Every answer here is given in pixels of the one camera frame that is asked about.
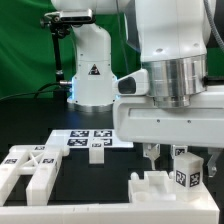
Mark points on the white chair seat plate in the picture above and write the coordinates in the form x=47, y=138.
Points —
x=154, y=186

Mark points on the white threaded peg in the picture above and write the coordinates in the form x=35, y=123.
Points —
x=134, y=176

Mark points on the black camera stand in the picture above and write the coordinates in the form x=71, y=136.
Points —
x=59, y=30

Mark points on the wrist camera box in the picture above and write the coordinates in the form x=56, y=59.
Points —
x=134, y=84

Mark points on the white frame wall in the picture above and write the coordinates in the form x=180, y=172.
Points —
x=199, y=211

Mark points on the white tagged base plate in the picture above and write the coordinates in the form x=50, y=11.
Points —
x=81, y=138

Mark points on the white chair back ladder part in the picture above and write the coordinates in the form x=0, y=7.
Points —
x=41, y=162

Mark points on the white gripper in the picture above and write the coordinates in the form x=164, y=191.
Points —
x=201, y=124

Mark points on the grey mounted camera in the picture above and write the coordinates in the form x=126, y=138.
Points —
x=71, y=16

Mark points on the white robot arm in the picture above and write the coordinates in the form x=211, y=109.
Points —
x=170, y=100

